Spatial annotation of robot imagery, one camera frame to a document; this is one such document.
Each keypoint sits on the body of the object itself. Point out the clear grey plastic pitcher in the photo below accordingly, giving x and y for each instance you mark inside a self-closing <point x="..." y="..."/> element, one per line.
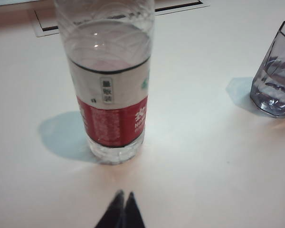
<point x="275" y="83"/>

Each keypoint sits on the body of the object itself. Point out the clear water bottle red label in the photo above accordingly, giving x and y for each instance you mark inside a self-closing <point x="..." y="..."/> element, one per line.
<point x="104" y="95"/>

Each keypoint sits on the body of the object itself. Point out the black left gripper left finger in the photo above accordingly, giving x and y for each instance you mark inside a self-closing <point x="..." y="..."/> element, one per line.
<point x="114" y="213"/>

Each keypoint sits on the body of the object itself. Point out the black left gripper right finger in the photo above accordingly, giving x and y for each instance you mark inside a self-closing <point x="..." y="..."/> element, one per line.
<point x="133" y="213"/>

